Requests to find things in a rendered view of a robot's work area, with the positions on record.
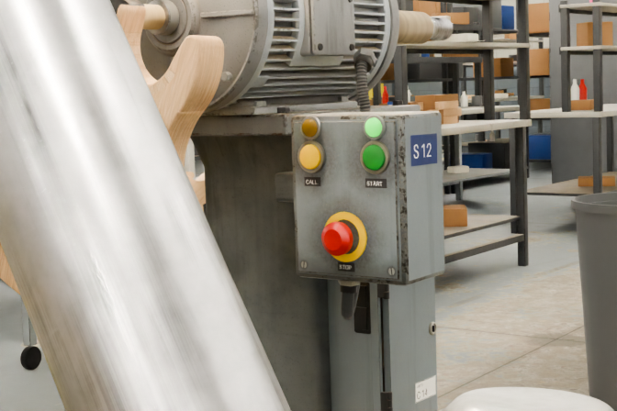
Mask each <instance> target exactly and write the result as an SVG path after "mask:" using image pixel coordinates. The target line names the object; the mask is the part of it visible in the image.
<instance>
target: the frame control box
mask: <svg viewBox="0 0 617 411"><path fill-rule="evenodd" d="M371 115H379V116H381V117H382V118H383V119H384V121H385V125H386V131H385V133H384V135H383V137H382V138H381V139H376V140H373V139H370V138H368V137H367V136H366V134H365V132H364V122H365V120H366V119H367V118H368V117H369V116H371ZM307 116H314V117H317V118H318V120H319V121H320V125H321V131H320V135H319V136H318V137H317V138H316V139H313V140H310V139H306V138H305V137H304V136H303V135H302V133H301V130H300V125H301V122H302V120H303V119H304V118H305V117H307ZM291 134H292V161H293V186H294V213H295V240H296V266H297V275H298V276H300V277H308V278H318V279H329V280H338V282H339V284H340V291H341V292H342V301H341V314H342V317H343V318H344V319H348V320H349V319H351V318H352V317H353V314H354V311H355V308H356V303H357V298H358V294H359V289H360V283H382V284H393V285H404V286H405V285H408V284H411V283H416V282H419V281H422V280H425V279H428V278H431V277H434V276H437V275H440V274H443V273H444V270H445V268H444V230H443V155H442V117H441V113H440V112H438V111H398V112H342V113H323V114H310V115H296V116H293V117H292V118H291ZM310 144H312V145H315V146H316V147H317V148H318V149H319V151H320V156H321V159H320V165H319V166H318V167H317V168H316V169H312V170H310V169H307V168H305V167H304V166H303V165H302V163H301V161H300V157H299V156H300V152H301V150H302V149H303V147H305V146H306V145H310ZM370 145H378V146H379V147H381V148H382V150H383V151H384V152H385V156H386V160H385V164H384V166H383V167H382V168H381V169H380V170H377V171H371V170H369V169H368V168H366V166H365V164H364V162H363V153H364V151H365V149H366V148H367V147H368V146H370ZM338 221H339V222H343V223H344V224H345V225H347V226H348V228H349V229H350V230H351V231H352V234H353V245H352V247H351V249H350V250H349V251H348V252H347V253H346V254H343V255H341V256H333V255H331V254H329V253H328V252H327V251H326V250H325V249H324V247H323V245H322V241H321V234H322V231H323V229H324V228H325V227H326V226H327V225H328V224H330V223H331V222H338Z"/></svg>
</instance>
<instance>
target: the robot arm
mask: <svg viewBox="0 0 617 411"><path fill-rule="evenodd" d="M0 243H1V245H2V248H3V251H4V253H5V256H6V259H7V262H8V264H9V267H10V269H11V272H12V273H13V276H14V279H15V281H16V284H17V288H18V290H19V292H20V295H21V297H22V300H23V302H24V305H25V308H26V309H27V312H28V316H29V318H30V321H31V324H32V326H33V328H34V330H35V333H36V335H37V338H38V341H39V344H40V346H41V349H42V352H43V354H44V357H45V359H46V362H47V363H48V366H49V369H50V373H51V375H52V378H53V380H54V382H55V385H56V387H57V390H58V392H59V395H60V398H61V400H62V403H63V406H64V408H65V411H291V409H290V407H289V405H288V403H287V400H286V398H285V395H284V393H283V391H282V389H281V386H280V384H279V382H278V381H277V378H276V376H275V373H274V370H273V368H272V366H271V363H270V361H269V360H268V358H267V355H266V353H265V351H264V347H263V345H262V343H261V341H260V339H259V337H258V335H257V332H256V330H255V328H254V326H253V323H252V321H251V319H250V316H249V314H248V312H247V310H246V307H245V305H244V303H243V301H242V299H241V296H240V293H239V291H238V289H237V287H236V284H235V282H234V281H233V278H232V276H231V274H230V270H229V268H228V266H227V264H226V262H225V260H224V258H223V256H222V253H221V251H220V249H219V245H218V243H217V242H216V239H215V237H214V235H213V233H212V230H211V228H210V226H209V224H208V221H207V219H206V216H205V214H204V212H203V210H202V207H201V205H200V204H199V202H198V199H197V197H196V194H195V191H194V189H193V187H192V184H191V183H190V181H189V179H188V176H187V174H186V172H185V168H184V166H183V164H182V163H181V160H180V158H179V156H178V153H177V151H176V149H175V147H174V144H173V142H172V140H171V137H170V135H169V133H168V131H167V128H166V126H165V124H164V122H163V119H162V117H161V114H160V112H159V110H158V108H157V105H156V104H155V102H154V100H153V97H152V95H151V91H150V89H149V87H148V85H147V83H146V81H145V79H144V77H143V74H142V72H141V70H140V66H139V64H138V63H137V60H136V58H135V56H134V54H133V51H132V49H131V47H130V45H129V42H128V40H127V38H126V35H125V33H124V31H123V28H122V26H121V25H120V23H119V20H118V17H117V15H116V12H115V10H114V8H113V6H112V4H111V2H110V0H0ZM439 411H614V410H613V409H612V408H611V407H610V406H609V405H607V404H606V403H604V402H602V401H601V400H599V399H596V398H593V397H590V396H587V395H583V394H576V393H571V392H566V391H559V390H553V389H544V388H532V387H491V388H483V389H476V390H472V391H469V392H466V393H464V394H461V395H459V396H458V397H456V398H455V400H454V401H453V402H452V403H451V404H449V405H448V406H447V407H446V408H443V409H441V410H439Z"/></svg>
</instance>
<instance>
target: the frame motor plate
mask: <svg viewBox="0 0 617 411"><path fill-rule="evenodd" d="M359 107H360V106H357V107H354V108H339V109H325V110H311V111H297V112H290V109H289V107H278V108H277V113H269V114H261V115H236V116H201V117H200V118H199V120H198V121H197V122H196V125H195V127H194V129H193V131H192V134H191V136H291V135H292V134H291V118H292V117H293V116H296V115H310V114H323V113H342V112H360V108H359ZM370 108H371V112H398V111H421V107H420V106H419V105H403V101H402V100H396V101H393V105H392V106H371V107H370Z"/></svg>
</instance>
